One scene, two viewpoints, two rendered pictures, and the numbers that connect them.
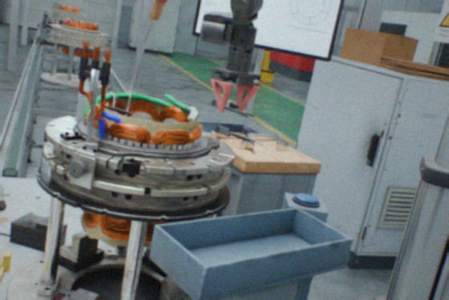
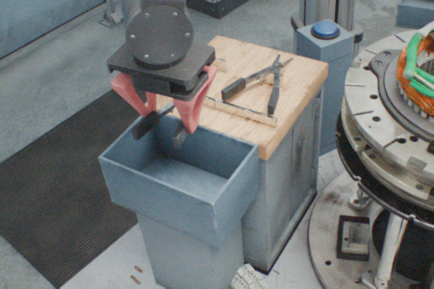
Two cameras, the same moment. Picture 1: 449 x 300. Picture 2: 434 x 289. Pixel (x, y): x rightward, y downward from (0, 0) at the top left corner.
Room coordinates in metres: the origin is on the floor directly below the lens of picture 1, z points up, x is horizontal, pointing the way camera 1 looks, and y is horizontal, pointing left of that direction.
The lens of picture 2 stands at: (1.35, 0.48, 1.51)
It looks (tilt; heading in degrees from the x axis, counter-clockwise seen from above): 43 degrees down; 247
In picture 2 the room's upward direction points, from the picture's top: 6 degrees counter-clockwise
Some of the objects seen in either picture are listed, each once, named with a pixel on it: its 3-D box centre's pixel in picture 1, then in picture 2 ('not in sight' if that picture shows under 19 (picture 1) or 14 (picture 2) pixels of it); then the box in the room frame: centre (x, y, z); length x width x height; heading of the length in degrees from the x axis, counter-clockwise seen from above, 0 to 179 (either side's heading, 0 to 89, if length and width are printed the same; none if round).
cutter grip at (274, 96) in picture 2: (223, 131); (273, 100); (1.06, 0.02, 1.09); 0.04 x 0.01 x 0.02; 47
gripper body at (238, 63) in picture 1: (238, 62); (157, 39); (1.20, 0.01, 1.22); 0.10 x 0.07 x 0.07; 127
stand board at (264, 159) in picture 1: (258, 152); (239, 89); (1.07, -0.07, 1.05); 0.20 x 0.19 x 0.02; 32
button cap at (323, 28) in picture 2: (306, 198); (325, 28); (0.85, -0.15, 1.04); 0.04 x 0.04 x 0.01
